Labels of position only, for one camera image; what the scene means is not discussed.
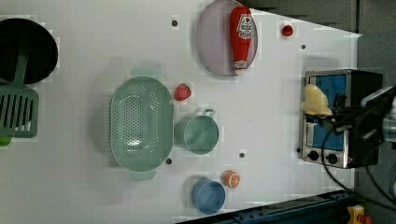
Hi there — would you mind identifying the green perforated colander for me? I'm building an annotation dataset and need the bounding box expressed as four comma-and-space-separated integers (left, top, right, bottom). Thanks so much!
109, 67, 174, 182

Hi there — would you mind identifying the silver black toaster oven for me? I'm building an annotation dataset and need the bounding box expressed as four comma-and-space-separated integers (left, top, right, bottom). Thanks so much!
302, 69, 383, 169

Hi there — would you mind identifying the small red toy tomato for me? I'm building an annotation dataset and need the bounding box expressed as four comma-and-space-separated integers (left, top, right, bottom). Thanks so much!
282, 24, 293, 37

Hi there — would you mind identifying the grey round plate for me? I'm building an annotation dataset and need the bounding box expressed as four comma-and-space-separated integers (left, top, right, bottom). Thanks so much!
195, 0, 258, 76

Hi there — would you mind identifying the blue metal table frame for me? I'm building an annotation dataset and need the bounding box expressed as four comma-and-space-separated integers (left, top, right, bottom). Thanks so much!
177, 190, 357, 224

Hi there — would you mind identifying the yellow red toy at edge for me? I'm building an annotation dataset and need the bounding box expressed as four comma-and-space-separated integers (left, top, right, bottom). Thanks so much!
347, 205, 373, 224

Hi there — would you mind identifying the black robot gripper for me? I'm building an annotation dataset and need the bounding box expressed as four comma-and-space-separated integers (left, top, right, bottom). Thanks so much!
304, 87, 395, 144

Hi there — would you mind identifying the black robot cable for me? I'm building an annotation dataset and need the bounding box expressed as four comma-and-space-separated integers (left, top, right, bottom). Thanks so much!
320, 124, 396, 213

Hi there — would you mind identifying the red toy strawberry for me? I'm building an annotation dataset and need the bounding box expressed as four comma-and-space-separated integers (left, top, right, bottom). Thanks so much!
174, 83, 192, 101

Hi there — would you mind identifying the black round pan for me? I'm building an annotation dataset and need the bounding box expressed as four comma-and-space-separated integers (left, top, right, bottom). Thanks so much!
0, 18, 59, 84

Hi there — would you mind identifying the red plush ketchup bottle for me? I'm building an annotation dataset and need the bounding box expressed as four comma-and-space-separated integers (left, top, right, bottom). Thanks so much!
230, 6, 254, 76

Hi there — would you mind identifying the green mug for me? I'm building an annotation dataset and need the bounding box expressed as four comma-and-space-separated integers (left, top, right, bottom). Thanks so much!
175, 108, 219, 155

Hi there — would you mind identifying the small green toy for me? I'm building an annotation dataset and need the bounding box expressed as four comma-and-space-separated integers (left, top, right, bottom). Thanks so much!
0, 136, 11, 147

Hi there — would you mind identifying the green slotted spatula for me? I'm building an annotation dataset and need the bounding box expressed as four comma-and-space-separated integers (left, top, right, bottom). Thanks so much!
0, 42, 39, 138

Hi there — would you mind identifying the yellow peeled toy banana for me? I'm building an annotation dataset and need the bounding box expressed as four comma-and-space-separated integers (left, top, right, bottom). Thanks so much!
301, 84, 332, 116

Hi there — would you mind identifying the blue cup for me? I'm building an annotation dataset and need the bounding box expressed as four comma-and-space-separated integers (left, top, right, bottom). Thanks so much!
191, 177, 226, 215

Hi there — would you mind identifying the toy orange half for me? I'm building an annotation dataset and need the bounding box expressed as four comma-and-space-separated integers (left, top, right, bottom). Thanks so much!
224, 171, 241, 189

